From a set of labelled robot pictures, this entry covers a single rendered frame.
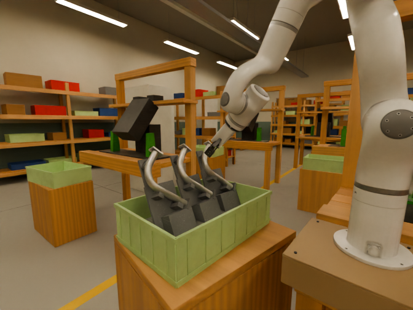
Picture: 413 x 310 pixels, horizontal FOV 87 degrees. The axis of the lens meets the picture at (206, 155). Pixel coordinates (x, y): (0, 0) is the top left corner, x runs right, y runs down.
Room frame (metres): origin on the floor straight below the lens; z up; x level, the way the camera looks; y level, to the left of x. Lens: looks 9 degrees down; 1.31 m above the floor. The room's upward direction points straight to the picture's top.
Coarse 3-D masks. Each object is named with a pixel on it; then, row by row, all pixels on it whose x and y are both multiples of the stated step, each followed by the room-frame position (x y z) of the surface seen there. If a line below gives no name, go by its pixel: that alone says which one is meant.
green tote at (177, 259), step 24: (240, 192) 1.15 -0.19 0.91; (264, 192) 1.06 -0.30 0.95; (120, 216) 0.84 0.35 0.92; (144, 216) 0.97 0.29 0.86; (240, 216) 0.85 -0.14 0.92; (264, 216) 1.00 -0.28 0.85; (120, 240) 0.84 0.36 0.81; (144, 240) 0.72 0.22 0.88; (168, 240) 0.61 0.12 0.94; (192, 240) 0.65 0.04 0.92; (216, 240) 0.74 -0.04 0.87; (240, 240) 0.84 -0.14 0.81; (168, 264) 0.62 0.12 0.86; (192, 264) 0.65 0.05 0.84
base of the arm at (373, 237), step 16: (368, 192) 0.56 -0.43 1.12; (352, 208) 0.60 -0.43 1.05; (368, 208) 0.55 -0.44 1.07; (384, 208) 0.53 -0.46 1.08; (400, 208) 0.53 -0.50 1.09; (352, 224) 0.59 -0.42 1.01; (368, 224) 0.55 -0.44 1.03; (384, 224) 0.53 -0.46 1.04; (400, 224) 0.53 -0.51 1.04; (336, 240) 0.61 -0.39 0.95; (352, 240) 0.58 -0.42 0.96; (368, 240) 0.54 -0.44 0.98; (384, 240) 0.53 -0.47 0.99; (352, 256) 0.54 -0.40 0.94; (368, 256) 0.53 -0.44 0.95; (384, 256) 0.53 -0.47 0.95; (400, 256) 0.53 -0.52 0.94
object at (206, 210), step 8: (176, 160) 1.00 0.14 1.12; (176, 168) 1.01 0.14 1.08; (176, 176) 0.99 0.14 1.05; (192, 176) 1.06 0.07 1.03; (200, 184) 1.07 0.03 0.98; (184, 192) 0.98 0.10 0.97; (192, 192) 1.01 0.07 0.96; (192, 200) 0.99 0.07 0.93; (200, 200) 1.03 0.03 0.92; (208, 200) 0.99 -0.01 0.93; (216, 200) 1.03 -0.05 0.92; (192, 208) 0.97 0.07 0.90; (200, 208) 0.93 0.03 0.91; (208, 208) 0.97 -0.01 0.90; (216, 208) 1.01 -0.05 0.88; (200, 216) 0.93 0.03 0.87; (208, 216) 0.95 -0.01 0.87; (216, 216) 0.98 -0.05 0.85
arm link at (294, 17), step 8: (280, 0) 0.71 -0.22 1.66; (288, 0) 0.69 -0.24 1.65; (296, 0) 0.68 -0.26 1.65; (304, 0) 0.68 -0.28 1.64; (312, 0) 0.67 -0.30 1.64; (320, 0) 0.66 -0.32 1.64; (280, 8) 0.70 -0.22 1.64; (288, 8) 0.69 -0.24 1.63; (296, 8) 0.68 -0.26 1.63; (304, 8) 0.69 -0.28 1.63; (280, 16) 0.70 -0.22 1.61; (288, 16) 0.69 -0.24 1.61; (296, 16) 0.69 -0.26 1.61; (304, 16) 0.71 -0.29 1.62; (296, 24) 0.70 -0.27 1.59
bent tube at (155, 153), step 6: (150, 150) 0.93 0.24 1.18; (156, 150) 0.92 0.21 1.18; (150, 156) 0.89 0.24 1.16; (156, 156) 0.91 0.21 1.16; (150, 162) 0.87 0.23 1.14; (144, 168) 0.86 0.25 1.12; (150, 168) 0.86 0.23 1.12; (144, 174) 0.85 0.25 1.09; (150, 174) 0.85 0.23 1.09; (150, 180) 0.84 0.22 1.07; (150, 186) 0.84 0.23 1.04; (156, 186) 0.84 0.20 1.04; (156, 192) 0.85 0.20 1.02; (162, 192) 0.85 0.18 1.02; (168, 192) 0.87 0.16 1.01; (168, 198) 0.87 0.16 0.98; (174, 198) 0.88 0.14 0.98; (180, 198) 0.90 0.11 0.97; (186, 204) 0.91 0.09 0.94
